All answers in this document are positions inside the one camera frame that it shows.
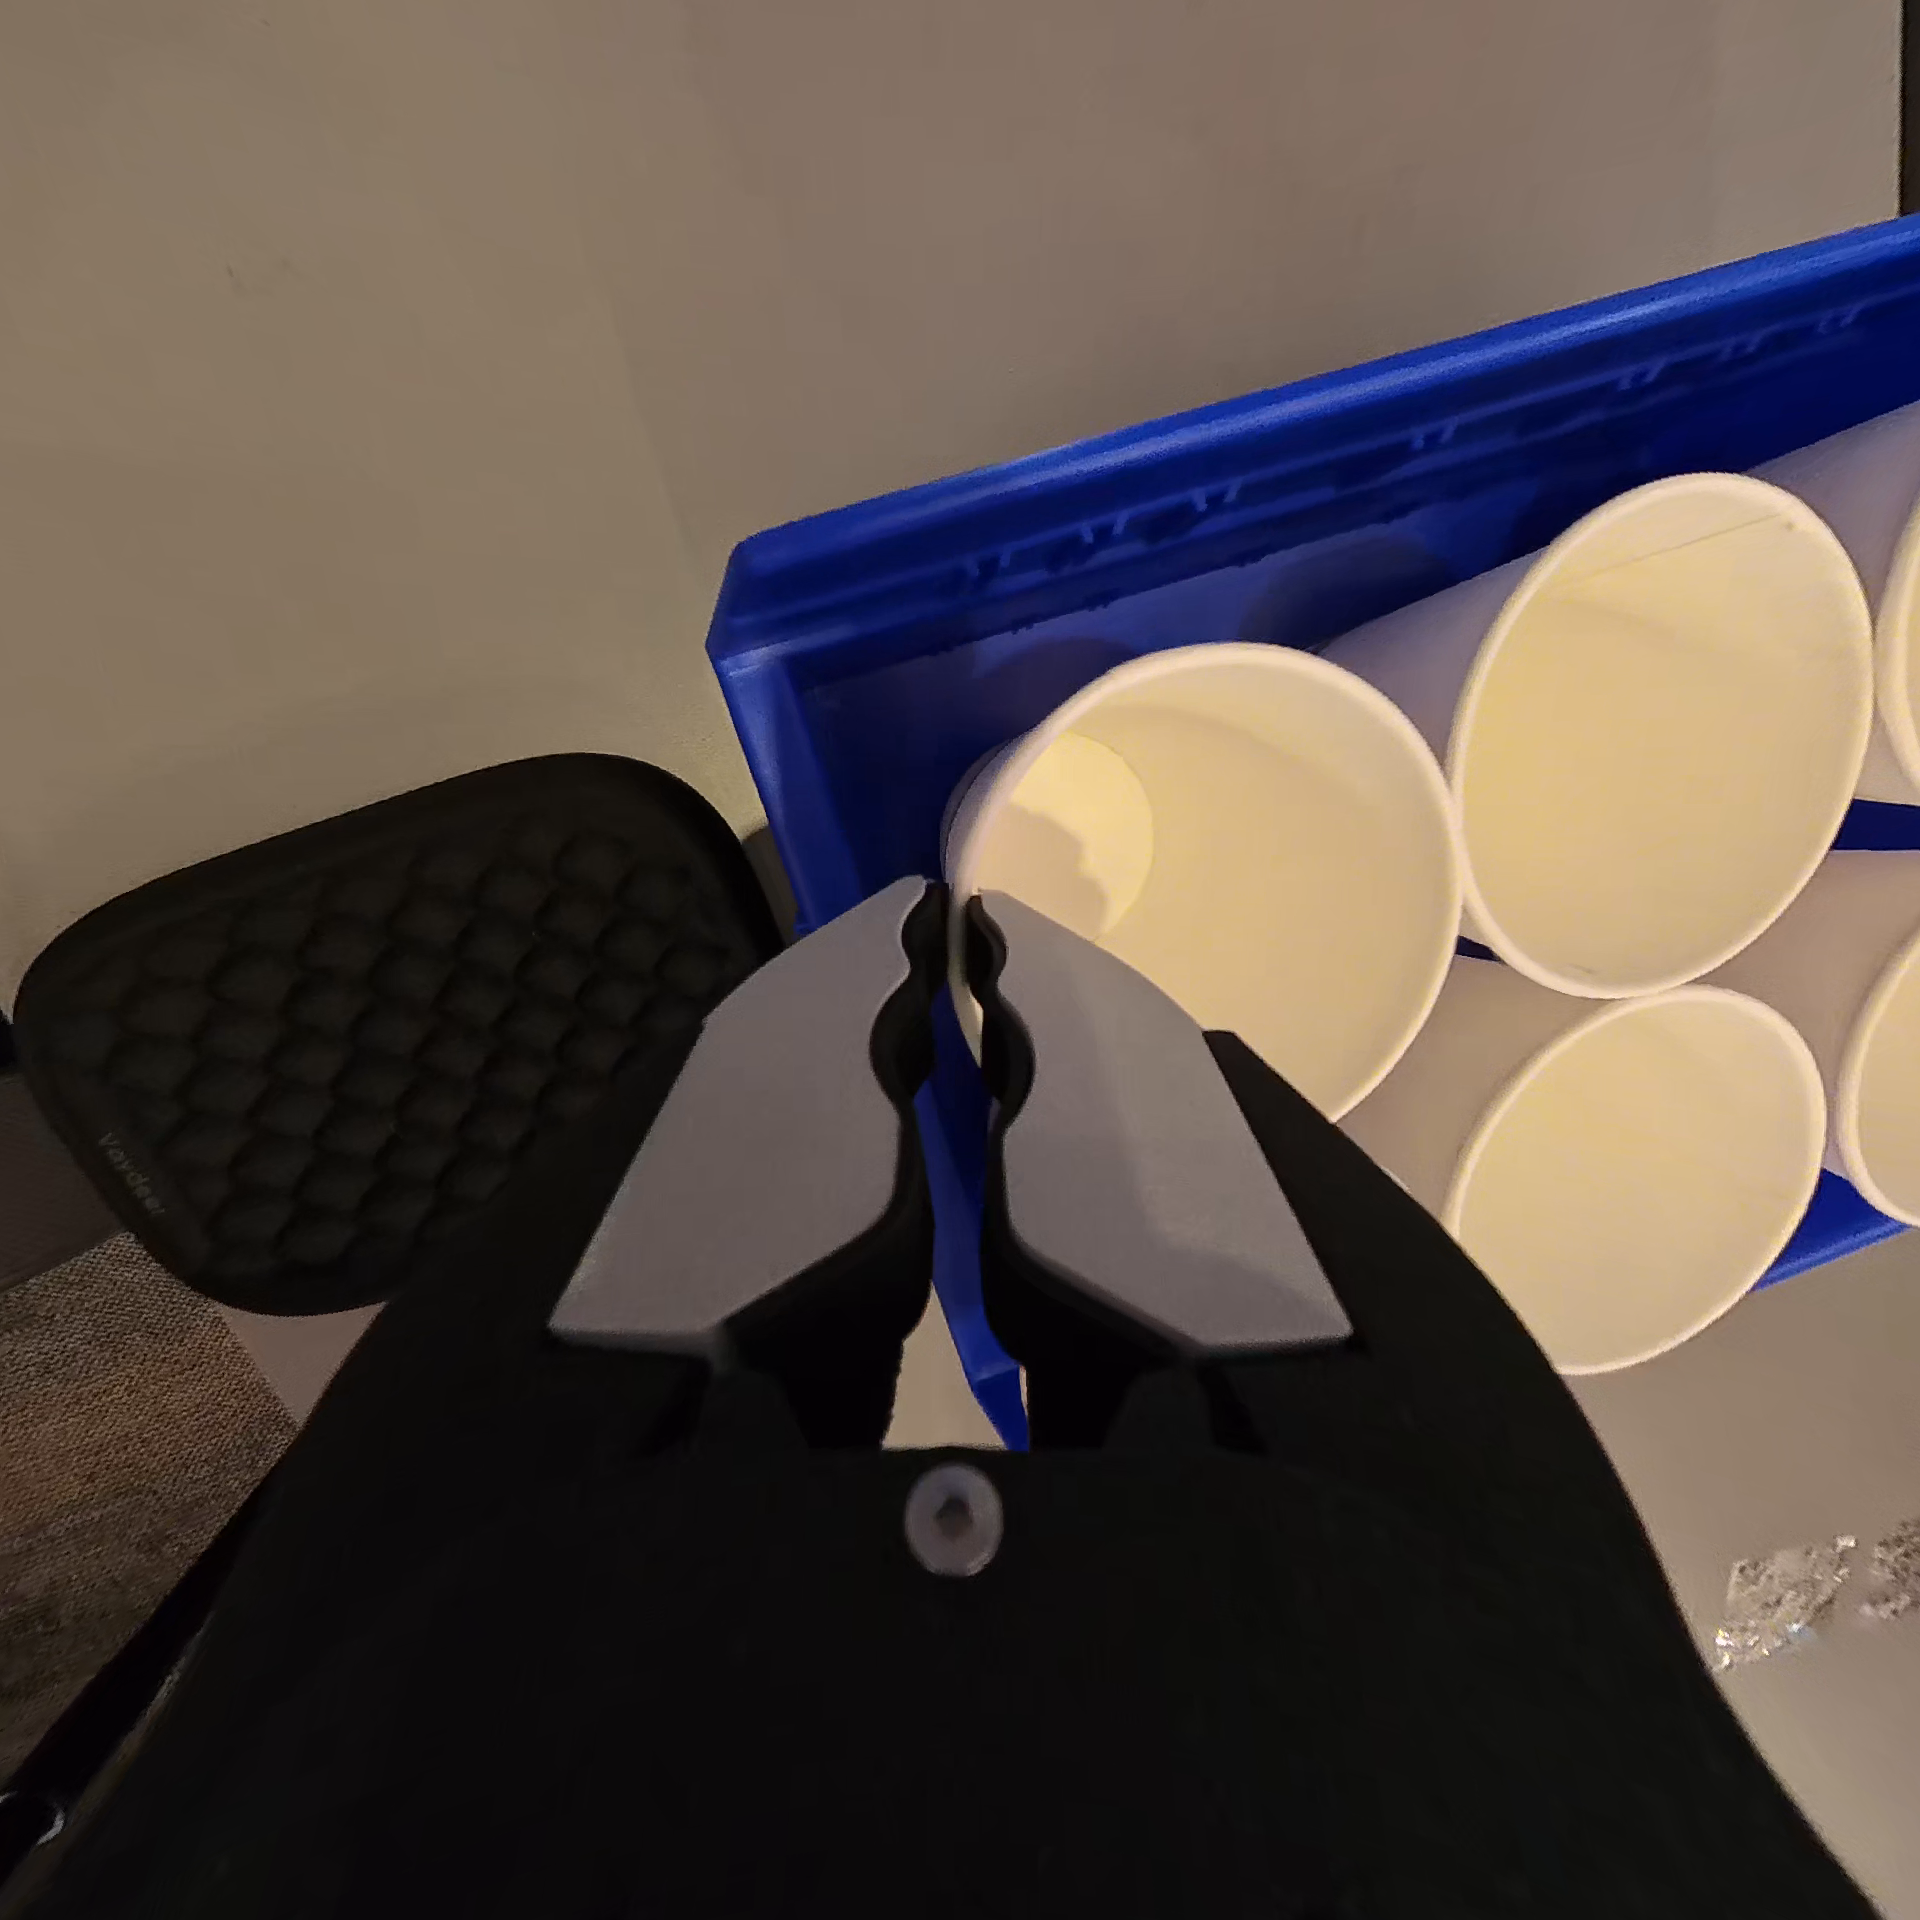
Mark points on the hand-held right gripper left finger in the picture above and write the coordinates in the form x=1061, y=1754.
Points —
x=752, y=1171

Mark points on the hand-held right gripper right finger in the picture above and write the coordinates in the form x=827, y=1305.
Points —
x=1156, y=1171

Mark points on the white paper cup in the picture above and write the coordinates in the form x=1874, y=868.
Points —
x=1665, y=736
x=1262, y=856
x=1636, y=1187
x=1896, y=600
x=1885, y=1050

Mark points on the blue plastic bin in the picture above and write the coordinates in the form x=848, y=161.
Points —
x=871, y=631

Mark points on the black textured pad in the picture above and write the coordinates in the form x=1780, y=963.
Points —
x=391, y=1021

